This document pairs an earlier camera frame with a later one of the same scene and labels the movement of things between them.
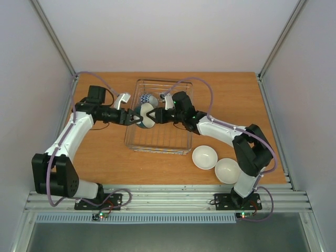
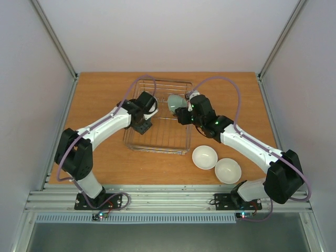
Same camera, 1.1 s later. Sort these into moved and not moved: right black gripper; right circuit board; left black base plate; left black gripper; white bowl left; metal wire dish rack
Moved: left black gripper; right black gripper
Not moved: metal wire dish rack; left black base plate; white bowl left; right circuit board
